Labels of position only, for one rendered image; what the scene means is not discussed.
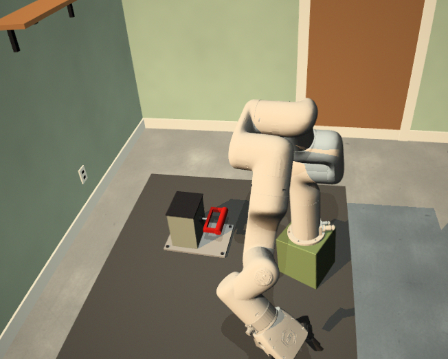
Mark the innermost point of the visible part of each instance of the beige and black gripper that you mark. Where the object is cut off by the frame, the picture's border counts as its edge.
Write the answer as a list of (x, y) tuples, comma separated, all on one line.
[(285, 335)]

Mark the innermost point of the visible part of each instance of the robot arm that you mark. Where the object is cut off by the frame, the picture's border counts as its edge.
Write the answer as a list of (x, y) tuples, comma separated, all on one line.
[(271, 138)]

